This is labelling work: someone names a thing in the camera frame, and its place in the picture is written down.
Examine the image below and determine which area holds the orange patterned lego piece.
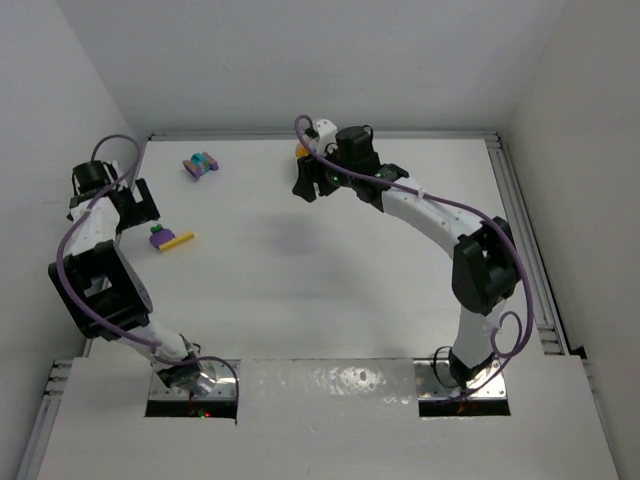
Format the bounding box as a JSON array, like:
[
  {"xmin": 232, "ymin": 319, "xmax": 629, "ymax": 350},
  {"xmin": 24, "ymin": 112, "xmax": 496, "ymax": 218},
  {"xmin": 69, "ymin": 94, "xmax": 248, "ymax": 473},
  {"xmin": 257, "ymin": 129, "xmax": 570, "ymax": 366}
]
[{"xmin": 295, "ymin": 144, "xmax": 309, "ymax": 158}]

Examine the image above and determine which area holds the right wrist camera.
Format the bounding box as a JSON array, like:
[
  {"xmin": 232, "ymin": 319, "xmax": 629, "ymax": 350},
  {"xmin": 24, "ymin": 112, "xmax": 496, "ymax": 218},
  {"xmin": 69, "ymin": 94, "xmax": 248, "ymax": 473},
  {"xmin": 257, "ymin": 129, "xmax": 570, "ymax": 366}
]
[{"xmin": 304, "ymin": 119, "xmax": 338, "ymax": 154}]

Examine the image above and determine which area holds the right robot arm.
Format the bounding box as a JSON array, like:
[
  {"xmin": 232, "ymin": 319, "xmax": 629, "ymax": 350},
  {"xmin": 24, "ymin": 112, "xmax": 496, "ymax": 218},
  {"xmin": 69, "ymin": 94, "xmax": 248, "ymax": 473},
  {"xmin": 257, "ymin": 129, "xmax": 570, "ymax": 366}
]
[{"xmin": 292, "ymin": 119, "xmax": 522, "ymax": 388}]

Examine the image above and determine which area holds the purple cable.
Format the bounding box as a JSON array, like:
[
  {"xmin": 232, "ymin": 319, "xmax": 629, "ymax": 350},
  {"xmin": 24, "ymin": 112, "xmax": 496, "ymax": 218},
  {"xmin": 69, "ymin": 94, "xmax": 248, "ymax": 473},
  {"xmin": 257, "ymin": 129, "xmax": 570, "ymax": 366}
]
[
  {"xmin": 293, "ymin": 114, "xmax": 535, "ymax": 401},
  {"xmin": 57, "ymin": 134, "xmax": 241, "ymax": 401}
]

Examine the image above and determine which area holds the purple yellow green lego cluster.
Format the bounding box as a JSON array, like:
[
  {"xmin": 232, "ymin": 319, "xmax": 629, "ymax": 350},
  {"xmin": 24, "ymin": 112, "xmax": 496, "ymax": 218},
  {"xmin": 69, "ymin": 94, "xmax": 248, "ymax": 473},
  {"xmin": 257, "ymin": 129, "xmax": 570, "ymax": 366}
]
[{"xmin": 149, "ymin": 224, "xmax": 175, "ymax": 250}]

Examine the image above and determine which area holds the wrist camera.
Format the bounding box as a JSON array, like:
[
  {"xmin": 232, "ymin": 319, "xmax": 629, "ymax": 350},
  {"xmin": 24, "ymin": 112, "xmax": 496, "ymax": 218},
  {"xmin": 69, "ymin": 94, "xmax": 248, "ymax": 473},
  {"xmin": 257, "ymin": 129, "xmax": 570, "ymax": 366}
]
[
  {"xmin": 102, "ymin": 161, "xmax": 121, "ymax": 182},
  {"xmin": 304, "ymin": 119, "xmax": 338, "ymax": 154}
]

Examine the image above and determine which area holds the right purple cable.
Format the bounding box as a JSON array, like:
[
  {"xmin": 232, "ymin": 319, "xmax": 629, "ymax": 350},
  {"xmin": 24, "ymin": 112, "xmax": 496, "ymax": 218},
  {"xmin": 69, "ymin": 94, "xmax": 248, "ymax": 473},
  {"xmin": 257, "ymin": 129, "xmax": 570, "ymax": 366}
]
[{"xmin": 293, "ymin": 114, "xmax": 535, "ymax": 401}]

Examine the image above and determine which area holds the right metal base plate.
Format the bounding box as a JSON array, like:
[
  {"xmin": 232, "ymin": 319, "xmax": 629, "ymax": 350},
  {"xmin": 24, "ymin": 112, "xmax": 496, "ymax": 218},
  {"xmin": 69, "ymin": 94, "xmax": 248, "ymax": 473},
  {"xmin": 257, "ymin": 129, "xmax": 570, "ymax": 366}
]
[{"xmin": 414, "ymin": 357, "xmax": 509, "ymax": 401}]

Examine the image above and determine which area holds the metal base plate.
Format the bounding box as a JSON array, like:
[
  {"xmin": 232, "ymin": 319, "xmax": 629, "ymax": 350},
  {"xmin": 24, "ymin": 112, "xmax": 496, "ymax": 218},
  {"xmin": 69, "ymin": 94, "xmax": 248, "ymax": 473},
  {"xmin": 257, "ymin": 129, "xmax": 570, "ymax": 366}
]
[
  {"xmin": 414, "ymin": 357, "xmax": 509, "ymax": 401},
  {"xmin": 148, "ymin": 360, "xmax": 239, "ymax": 401}
]

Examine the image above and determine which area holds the aluminium frame rail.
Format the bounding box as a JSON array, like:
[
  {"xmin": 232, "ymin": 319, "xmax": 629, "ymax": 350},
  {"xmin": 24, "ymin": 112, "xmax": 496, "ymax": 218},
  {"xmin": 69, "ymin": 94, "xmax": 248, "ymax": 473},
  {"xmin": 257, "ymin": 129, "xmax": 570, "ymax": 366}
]
[{"xmin": 17, "ymin": 130, "xmax": 599, "ymax": 480}]

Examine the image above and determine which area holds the teal purple butterfly lego cluster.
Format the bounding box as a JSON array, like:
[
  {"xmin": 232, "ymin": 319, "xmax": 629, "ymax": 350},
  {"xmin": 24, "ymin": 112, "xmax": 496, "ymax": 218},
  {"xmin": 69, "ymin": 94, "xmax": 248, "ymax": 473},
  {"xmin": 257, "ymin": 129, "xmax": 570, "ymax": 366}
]
[{"xmin": 182, "ymin": 151, "xmax": 219, "ymax": 181}]

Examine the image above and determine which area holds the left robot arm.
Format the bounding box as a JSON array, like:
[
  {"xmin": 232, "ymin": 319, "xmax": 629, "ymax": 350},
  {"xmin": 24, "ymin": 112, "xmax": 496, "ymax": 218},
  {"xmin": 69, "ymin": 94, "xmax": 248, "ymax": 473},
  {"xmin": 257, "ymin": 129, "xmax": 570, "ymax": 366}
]
[{"xmin": 48, "ymin": 161, "xmax": 201, "ymax": 391}]

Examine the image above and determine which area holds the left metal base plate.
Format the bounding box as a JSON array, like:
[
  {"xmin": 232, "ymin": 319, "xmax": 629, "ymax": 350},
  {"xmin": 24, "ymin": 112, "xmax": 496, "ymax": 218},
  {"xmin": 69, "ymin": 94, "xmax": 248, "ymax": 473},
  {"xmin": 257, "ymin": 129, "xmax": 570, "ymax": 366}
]
[{"xmin": 148, "ymin": 360, "xmax": 239, "ymax": 401}]

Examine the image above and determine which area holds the long yellow lego plate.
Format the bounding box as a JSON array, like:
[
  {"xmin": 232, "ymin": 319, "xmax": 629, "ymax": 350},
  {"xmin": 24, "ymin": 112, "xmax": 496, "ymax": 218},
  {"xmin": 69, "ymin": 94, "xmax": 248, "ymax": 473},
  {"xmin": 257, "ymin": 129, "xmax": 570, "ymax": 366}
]
[{"xmin": 158, "ymin": 232, "xmax": 195, "ymax": 252}]

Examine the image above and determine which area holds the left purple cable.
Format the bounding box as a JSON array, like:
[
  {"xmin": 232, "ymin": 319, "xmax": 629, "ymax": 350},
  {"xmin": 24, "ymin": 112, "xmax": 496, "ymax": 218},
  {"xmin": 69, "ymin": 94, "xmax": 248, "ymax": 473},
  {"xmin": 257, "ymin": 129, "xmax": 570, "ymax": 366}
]
[{"xmin": 57, "ymin": 134, "xmax": 241, "ymax": 401}]

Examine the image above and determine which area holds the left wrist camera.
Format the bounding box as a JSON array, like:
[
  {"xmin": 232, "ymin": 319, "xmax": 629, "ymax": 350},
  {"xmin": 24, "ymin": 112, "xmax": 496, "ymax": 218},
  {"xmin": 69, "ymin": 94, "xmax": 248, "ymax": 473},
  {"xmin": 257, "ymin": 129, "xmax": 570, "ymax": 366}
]
[{"xmin": 102, "ymin": 161, "xmax": 121, "ymax": 182}]

